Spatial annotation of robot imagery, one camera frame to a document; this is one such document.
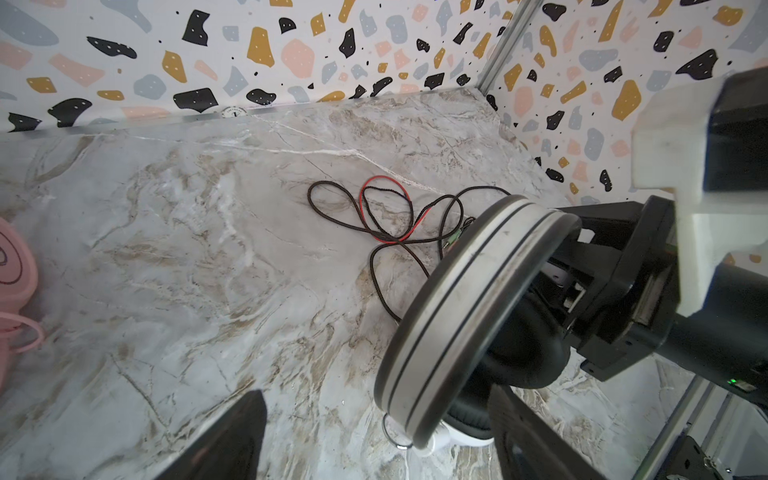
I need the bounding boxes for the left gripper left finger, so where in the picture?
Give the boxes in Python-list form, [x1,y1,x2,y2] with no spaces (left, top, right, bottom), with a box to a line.
[157,390,268,480]

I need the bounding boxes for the red cable loop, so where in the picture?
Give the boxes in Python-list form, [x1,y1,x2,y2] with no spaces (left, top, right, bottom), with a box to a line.
[358,175,433,244]

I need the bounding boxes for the pink headphones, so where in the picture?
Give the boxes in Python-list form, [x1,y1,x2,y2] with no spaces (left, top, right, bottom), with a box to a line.
[1,219,46,386]

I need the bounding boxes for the white black headphones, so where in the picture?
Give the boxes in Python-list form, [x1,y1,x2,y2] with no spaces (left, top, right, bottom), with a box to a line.
[374,195,581,449]

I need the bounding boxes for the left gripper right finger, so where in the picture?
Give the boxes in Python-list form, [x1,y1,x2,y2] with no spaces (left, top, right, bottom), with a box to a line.
[487,385,603,480]

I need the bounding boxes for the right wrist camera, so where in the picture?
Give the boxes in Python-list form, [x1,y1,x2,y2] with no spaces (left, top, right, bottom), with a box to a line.
[631,68,767,316]

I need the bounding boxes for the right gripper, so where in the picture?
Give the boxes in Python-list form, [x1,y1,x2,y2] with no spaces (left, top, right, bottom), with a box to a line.
[533,196,767,408]

